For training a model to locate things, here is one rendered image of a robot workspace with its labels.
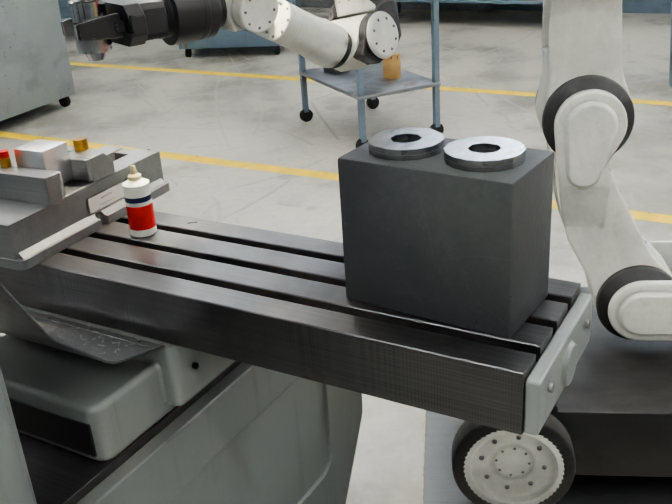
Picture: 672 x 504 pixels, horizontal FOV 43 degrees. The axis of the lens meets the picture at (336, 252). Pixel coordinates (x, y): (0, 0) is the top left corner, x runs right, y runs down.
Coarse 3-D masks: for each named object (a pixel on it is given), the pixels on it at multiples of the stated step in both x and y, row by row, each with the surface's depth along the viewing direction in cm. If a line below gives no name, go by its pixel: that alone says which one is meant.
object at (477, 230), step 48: (384, 144) 98; (432, 144) 97; (480, 144) 96; (384, 192) 97; (432, 192) 93; (480, 192) 90; (528, 192) 92; (384, 240) 100; (432, 240) 96; (480, 240) 92; (528, 240) 94; (384, 288) 102; (432, 288) 98; (480, 288) 95; (528, 288) 97
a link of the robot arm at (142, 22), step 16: (112, 0) 118; (128, 0) 118; (144, 0) 117; (160, 0) 116; (176, 0) 117; (192, 0) 118; (128, 16) 112; (144, 16) 113; (160, 16) 116; (176, 16) 118; (192, 16) 119; (128, 32) 114; (144, 32) 114; (160, 32) 117; (176, 32) 120; (192, 32) 120
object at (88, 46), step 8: (96, 8) 113; (104, 8) 114; (72, 16) 113; (80, 16) 112; (88, 16) 112; (96, 16) 113; (72, 24) 114; (88, 40) 114; (96, 40) 114; (104, 40) 115; (80, 48) 115; (88, 48) 114; (96, 48) 114; (104, 48) 115; (112, 48) 117
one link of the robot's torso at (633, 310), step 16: (624, 288) 145; (640, 288) 144; (656, 288) 143; (624, 304) 145; (640, 304) 144; (656, 304) 144; (624, 320) 146; (640, 320) 145; (656, 320) 145; (624, 336) 148; (640, 336) 148; (656, 336) 147
